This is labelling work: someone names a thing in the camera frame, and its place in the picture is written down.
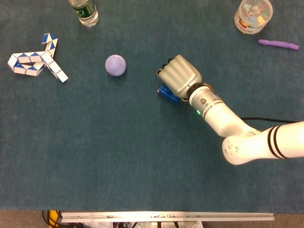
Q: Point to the clear water bottle green label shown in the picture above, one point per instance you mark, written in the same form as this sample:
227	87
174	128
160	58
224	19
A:
86	13

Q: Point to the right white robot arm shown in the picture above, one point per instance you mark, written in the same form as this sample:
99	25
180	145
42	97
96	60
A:
228	121

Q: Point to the lilac ball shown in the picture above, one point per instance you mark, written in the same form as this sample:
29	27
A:
115	65

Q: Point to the purple clay strip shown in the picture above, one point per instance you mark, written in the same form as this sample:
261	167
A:
278	44

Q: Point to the blue white snake puzzle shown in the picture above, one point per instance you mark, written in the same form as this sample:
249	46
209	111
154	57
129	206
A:
48	59

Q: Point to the clear plastic jar of clips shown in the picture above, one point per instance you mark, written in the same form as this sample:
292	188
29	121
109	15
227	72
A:
253	16

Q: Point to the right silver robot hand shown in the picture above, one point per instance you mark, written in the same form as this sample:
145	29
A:
180	74

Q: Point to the aluminium rail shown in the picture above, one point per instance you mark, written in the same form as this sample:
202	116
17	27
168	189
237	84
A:
166	216

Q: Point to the blue toy brick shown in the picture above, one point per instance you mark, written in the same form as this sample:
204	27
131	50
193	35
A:
167	95

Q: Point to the teal felt table cloth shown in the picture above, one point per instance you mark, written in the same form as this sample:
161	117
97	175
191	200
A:
118	147

